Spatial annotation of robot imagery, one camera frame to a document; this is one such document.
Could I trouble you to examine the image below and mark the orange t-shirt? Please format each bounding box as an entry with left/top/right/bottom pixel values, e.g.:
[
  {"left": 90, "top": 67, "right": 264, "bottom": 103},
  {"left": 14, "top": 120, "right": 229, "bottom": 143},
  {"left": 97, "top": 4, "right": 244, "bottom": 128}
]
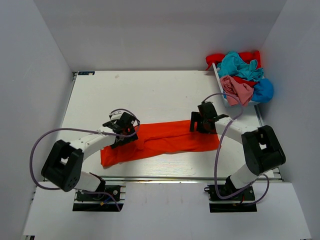
[{"left": 100, "top": 120, "right": 220, "bottom": 168}]

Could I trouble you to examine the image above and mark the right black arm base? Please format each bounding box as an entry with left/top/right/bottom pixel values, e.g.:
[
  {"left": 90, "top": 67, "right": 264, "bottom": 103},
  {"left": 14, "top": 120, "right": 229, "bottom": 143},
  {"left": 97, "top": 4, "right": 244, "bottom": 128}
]
[{"left": 203, "top": 184, "right": 257, "bottom": 213}]

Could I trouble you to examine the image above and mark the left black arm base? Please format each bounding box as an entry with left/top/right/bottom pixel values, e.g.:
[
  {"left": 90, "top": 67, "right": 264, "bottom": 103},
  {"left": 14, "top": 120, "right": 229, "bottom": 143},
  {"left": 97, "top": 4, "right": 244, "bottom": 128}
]
[{"left": 72, "top": 184, "right": 126, "bottom": 213}]

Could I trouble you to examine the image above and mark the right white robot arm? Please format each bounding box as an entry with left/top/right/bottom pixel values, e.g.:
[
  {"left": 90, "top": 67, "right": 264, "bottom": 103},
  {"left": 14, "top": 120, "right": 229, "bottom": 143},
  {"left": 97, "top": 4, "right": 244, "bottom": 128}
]
[{"left": 189, "top": 101, "right": 286, "bottom": 200}]

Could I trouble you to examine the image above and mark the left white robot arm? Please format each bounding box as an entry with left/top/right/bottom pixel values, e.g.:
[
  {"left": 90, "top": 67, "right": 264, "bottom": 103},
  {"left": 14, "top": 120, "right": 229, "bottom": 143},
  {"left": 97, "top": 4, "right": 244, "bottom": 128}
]
[{"left": 41, "top": 109, "right": 140, "bottom": 200}]

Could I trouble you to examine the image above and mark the pink t-shirt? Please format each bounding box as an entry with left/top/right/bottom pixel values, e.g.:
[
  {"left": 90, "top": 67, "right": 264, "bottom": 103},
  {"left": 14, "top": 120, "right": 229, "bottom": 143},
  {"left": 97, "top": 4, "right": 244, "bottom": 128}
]
[{"left": 219, "top": 75, "right": 254, "bottom": 107}]

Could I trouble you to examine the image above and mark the white laundry basket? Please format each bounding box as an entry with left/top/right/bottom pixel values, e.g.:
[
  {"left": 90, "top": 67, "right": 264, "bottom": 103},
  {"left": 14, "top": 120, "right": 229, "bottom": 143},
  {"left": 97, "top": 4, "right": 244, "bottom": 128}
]
[{"left": 211, "top": 62, "right": 261, "bottom": 107}]

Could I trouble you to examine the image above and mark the teal t-shirt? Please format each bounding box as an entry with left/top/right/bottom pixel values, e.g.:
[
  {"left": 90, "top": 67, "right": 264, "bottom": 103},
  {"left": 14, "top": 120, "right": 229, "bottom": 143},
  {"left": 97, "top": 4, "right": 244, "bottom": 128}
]
[{"left": 217, "top": 51, "right": 264, "bottom": 82}]

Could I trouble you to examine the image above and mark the blue table sticker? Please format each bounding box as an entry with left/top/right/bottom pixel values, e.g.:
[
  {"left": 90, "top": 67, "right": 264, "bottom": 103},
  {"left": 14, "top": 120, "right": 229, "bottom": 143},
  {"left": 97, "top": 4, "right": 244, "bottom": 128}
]
[{"left": 77, "top": 71, "right": 95, "bottom": 76}]

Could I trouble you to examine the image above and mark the blue t-shirt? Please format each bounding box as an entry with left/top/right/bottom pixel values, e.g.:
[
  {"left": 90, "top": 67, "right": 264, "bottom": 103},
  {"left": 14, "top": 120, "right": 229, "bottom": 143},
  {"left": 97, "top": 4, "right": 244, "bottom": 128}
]
[{"left": 251, "top": 78, "right": 274, "bottom": 103}]

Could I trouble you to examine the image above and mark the red t-shirt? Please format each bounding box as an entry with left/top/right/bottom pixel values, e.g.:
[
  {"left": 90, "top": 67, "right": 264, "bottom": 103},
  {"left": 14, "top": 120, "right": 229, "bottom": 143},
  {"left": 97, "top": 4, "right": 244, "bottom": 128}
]
[{"left": 205, "top": 51, "right": 262, "bottom": 87}]

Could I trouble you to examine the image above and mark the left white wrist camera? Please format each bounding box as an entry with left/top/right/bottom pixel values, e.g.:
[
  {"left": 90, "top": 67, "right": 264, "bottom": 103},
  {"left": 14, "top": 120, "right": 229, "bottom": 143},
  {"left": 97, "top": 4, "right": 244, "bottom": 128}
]
[{"left": 109, "top": 111, "right": 123, "bottom": 121}]

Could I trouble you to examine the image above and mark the aluminium table rail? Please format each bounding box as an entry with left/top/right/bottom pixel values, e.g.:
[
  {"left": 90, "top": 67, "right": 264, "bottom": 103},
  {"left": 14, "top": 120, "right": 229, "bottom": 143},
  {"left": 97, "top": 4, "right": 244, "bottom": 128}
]
[{"left": 101, "top": 173, "right": 284, "bottom": 183}]

